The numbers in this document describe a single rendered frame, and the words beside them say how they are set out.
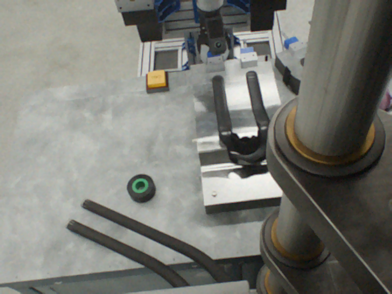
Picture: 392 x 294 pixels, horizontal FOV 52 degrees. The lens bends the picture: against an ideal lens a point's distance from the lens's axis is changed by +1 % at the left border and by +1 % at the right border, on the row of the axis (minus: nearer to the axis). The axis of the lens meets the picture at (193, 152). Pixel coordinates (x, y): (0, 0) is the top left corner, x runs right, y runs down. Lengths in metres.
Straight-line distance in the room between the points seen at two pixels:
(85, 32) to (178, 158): 1.99
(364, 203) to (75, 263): 0.93
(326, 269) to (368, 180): 0.25
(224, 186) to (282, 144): 0.76
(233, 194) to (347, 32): 0.87
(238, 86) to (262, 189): 0.36
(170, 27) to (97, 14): 1.47
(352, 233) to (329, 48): 0.14
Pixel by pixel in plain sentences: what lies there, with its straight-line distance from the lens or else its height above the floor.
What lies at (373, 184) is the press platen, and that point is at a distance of 0.36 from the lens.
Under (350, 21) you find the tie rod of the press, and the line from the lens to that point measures 0.25.
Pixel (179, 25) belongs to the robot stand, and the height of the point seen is 0.72.
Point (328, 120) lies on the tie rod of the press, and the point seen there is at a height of 1.59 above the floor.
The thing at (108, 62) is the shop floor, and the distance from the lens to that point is 2.79.
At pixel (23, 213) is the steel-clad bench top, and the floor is 0.80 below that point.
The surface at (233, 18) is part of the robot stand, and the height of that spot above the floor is 0.73.
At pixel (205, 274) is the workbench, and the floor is 0.58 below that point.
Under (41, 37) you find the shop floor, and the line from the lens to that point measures 3.19.
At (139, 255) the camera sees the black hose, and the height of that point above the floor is 0.87.
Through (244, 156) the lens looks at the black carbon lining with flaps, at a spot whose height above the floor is 0.87.
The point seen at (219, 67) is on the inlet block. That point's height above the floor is 0.90.
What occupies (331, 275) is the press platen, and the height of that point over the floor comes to 1.29.
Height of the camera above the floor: 1.84
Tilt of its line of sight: 56 degrees down
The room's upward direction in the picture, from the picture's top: 12 degrees counter-clockwise
